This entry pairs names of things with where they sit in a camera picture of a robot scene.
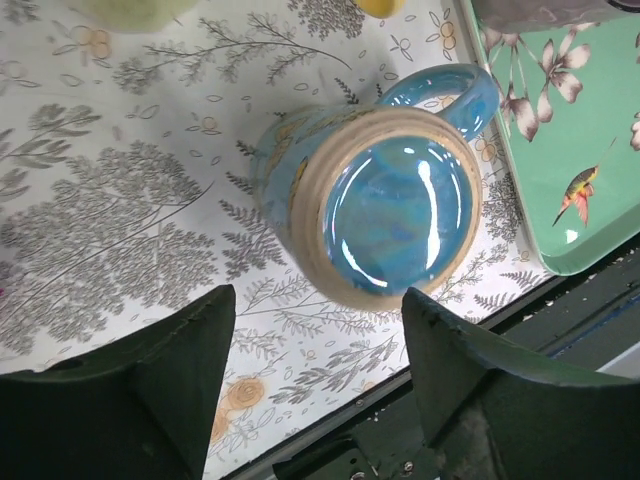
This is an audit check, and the yellow mug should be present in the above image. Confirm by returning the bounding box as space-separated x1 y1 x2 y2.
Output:
355 0 406 19

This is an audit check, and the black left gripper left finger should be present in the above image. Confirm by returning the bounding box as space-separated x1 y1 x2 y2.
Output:
1 285 236 479

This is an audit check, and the lilac mug black handle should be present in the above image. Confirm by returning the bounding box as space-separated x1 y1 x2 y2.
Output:
472 0 639 33

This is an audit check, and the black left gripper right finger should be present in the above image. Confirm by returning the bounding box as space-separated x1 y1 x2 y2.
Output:
401 288 639 479

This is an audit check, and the green hummingbird tray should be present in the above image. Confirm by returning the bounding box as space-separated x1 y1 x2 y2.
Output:
462 2 639 275

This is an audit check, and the blue glazed mug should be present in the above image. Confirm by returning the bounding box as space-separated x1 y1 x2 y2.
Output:
250 64 499 311

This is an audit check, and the lime green mug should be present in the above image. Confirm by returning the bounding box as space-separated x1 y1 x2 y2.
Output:
65 0 198 33

